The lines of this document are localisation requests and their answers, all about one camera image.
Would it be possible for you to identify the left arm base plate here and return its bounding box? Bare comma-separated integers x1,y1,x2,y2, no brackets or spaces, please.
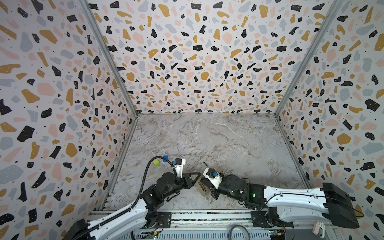
145,212,172,229

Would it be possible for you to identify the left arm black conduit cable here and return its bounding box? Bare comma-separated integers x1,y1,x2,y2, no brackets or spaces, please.
61,155,178,240

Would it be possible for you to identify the green cube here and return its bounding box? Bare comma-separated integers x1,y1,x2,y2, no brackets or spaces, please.
153,159,161,166

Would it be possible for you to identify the white remote control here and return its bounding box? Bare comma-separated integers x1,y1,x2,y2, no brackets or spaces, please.
194,180,211,198

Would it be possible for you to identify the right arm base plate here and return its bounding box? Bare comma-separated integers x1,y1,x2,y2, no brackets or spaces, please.
250,211,294,229

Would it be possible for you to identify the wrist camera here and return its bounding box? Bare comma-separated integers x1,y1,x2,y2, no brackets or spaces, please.
203,168,222,182
173,158,186,178

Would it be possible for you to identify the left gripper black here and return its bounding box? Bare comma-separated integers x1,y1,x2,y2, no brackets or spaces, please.
162,171,200,200

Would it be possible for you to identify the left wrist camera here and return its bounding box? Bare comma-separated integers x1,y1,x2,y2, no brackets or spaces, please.
173,158,186,178

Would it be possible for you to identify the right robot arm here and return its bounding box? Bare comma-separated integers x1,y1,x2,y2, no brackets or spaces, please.
201,169,360,229

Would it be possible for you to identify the white pink handheld device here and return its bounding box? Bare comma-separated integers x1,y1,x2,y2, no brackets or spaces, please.
312,221,325,239

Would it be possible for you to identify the grey cable loop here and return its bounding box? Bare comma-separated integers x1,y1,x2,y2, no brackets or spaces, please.
227,224,251,240

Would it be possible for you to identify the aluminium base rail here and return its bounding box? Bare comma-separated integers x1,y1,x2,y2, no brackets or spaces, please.
86,209,337,233

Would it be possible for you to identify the perforated metal cover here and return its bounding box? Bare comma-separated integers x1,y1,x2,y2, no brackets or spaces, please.
134,230,271,240

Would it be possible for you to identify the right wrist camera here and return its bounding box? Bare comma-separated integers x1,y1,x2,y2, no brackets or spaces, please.
203,168,222,182

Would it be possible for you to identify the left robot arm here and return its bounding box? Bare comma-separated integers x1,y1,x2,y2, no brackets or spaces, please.
64,173,201,240

